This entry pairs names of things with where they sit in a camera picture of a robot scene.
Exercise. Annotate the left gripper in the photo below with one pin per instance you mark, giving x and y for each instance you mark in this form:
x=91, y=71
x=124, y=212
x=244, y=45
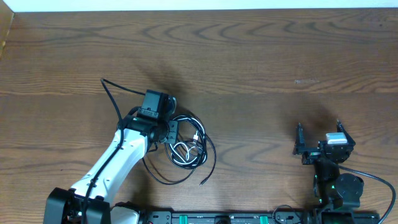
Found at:
x=172, y=136

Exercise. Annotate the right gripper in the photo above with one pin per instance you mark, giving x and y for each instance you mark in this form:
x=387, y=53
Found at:
x=299, y=147

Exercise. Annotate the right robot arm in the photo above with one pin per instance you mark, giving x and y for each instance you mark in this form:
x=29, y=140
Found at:
x=334, y=189

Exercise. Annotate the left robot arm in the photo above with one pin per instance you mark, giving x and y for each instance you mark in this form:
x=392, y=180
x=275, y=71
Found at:
x=89, y=199

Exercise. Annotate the wooden side panel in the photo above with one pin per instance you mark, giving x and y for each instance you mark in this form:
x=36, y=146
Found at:
x=6, y=19

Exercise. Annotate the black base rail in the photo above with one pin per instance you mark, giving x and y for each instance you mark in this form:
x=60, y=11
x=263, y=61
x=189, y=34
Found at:
x=279, y=215

